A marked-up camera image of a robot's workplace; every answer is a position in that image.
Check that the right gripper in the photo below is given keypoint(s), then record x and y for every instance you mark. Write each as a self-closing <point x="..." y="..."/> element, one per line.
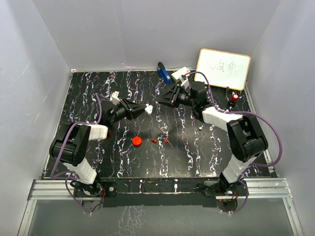
<point x="167" y="99"/>

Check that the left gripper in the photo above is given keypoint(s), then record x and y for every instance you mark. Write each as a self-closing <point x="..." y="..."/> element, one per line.
<point x="137" y="107"/>

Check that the white earbud charging case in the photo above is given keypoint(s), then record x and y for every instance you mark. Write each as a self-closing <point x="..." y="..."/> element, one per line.
<point x="149" y="109"/>

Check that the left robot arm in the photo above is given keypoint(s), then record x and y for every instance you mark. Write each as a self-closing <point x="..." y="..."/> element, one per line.
<point x="71" y="142"/>

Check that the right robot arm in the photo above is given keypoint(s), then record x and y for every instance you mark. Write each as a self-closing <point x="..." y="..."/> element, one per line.
<point x="246" y="138"/>

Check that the red earbud charging case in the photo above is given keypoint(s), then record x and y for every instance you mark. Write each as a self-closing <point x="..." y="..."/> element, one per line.
<point x="137" y="141"/>

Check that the white cardboard box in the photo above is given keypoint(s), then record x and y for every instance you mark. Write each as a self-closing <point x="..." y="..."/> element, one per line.
<point x="177" y="75"/>

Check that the blue stapler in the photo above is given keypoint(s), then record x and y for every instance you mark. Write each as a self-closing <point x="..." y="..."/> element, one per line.
<point x="163" y="72"/>

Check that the red stamp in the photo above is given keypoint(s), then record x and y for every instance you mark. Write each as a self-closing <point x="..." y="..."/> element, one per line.
<point x="233" y="100"/>

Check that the small whiteboard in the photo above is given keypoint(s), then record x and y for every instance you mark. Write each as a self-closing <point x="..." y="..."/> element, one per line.
<point x="222" y="69"/>

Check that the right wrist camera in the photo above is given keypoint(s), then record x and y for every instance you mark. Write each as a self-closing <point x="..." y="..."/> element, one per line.
<point x="184" y="78"/>

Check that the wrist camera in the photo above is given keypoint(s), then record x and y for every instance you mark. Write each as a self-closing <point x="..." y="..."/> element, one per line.
<point x="115" y="97"/>
<point x="184" y="78"/>

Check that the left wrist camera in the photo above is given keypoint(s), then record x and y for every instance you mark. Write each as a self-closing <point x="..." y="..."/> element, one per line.
<point x="115" y="97"/>

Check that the aluminium frame rail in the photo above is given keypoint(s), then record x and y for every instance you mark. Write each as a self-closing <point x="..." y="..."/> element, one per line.
<point x="162" y="207"/>

